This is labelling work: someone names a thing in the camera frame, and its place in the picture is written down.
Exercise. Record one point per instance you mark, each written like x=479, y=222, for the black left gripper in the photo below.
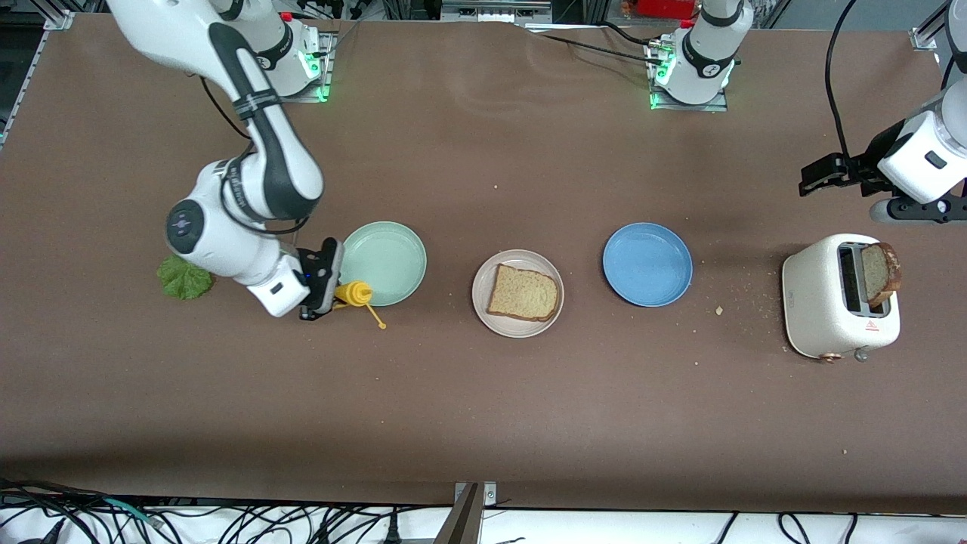
x=866, y=168

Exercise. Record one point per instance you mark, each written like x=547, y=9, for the red box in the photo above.
x=665, y=7

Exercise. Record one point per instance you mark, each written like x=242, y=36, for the silver metal bracket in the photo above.
x=490, y=495

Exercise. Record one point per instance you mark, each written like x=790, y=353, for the brown toasted bread slice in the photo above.
x=521, y=293
x=876, y=272

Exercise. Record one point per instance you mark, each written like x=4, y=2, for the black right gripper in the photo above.
x=310, y=266

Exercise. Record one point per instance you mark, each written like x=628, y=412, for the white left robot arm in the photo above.
x=706, y=57

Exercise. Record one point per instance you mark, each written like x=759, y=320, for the blue plate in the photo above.
x=647, y=264

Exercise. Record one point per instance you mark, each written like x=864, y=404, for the white toaster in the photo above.
x=812, y=302

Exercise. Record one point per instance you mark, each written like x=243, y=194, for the green lettuce leaf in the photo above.
x=181, y=283

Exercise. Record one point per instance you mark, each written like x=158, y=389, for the grey metal rail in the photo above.
x=491, y=11

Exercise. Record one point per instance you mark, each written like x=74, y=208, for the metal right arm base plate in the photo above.
x=330, y=45

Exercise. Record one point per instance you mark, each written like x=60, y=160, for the dark grey metal post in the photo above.
x=462, y=521

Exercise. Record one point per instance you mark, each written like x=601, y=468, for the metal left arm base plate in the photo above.
x=691, y=108

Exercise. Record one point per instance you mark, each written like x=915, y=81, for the yellow mustard squeeze bottle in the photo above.
x=355, y=293

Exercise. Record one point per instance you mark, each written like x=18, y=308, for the beige plate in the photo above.
x=517, y=329

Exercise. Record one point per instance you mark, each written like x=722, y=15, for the aluminium frame profile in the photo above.
x=59, y=19
x=923, y=36

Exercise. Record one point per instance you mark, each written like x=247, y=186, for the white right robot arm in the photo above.
x=272, y=166

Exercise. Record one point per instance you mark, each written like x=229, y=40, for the mint green plate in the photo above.
x=389, y=261

